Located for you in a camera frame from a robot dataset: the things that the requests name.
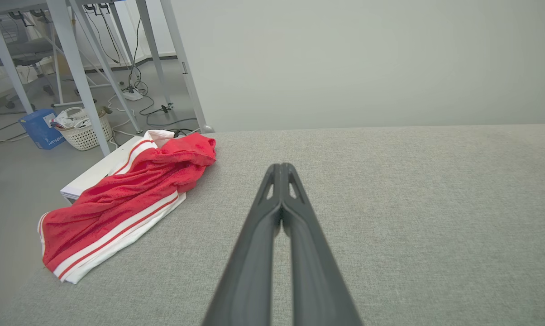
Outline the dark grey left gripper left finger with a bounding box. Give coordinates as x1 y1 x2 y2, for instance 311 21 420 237
202 163 283 326

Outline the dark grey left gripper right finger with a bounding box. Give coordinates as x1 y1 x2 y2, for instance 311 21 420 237
282 163 363 326

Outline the red and white shirt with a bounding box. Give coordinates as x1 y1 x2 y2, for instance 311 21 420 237
38 130 217 285

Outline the white equipment case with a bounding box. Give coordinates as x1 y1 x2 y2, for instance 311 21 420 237
60 135 158 202

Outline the white plastic laundry basket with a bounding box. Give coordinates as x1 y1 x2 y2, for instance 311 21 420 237
51 106 115 151

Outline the blue cardboard box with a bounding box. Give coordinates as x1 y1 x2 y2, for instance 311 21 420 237
19 109 67 150

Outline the grey office chair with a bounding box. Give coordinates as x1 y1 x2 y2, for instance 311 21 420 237
0 23 56 109

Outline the black floor cable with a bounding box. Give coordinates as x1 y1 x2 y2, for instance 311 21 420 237
139 93 198 136

